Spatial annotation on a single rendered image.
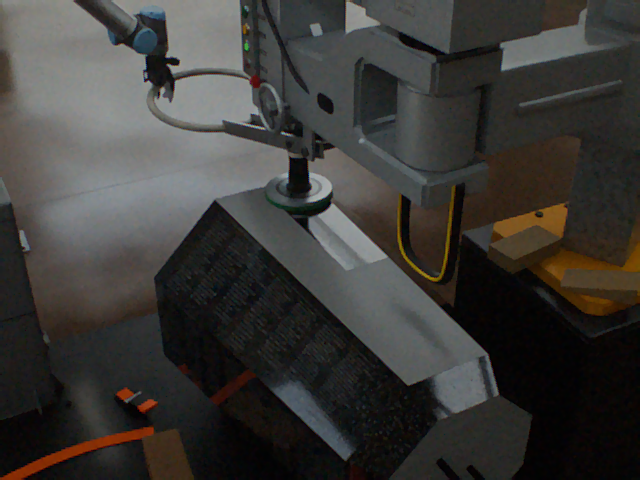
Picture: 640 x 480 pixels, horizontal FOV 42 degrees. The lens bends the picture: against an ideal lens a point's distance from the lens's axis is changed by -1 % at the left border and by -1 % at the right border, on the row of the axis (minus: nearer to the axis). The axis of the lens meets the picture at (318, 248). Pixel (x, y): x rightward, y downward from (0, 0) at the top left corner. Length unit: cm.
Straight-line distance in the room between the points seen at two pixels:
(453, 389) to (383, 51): 80
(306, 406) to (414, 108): 79
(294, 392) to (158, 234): 206
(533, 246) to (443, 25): 95
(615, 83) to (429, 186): 56
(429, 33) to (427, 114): 22
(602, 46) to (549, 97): 19
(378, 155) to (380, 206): 223
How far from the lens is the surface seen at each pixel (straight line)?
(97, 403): 315
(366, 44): 198
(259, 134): 271
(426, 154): 191
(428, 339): 209
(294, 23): 234
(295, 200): 260
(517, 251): 242
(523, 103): 200
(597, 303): 236
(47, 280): 387
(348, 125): 212
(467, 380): 202
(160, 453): 276
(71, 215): 434
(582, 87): 212
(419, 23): 175
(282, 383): 219
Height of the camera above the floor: 211
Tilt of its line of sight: 33 degrees down
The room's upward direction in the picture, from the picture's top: straight up
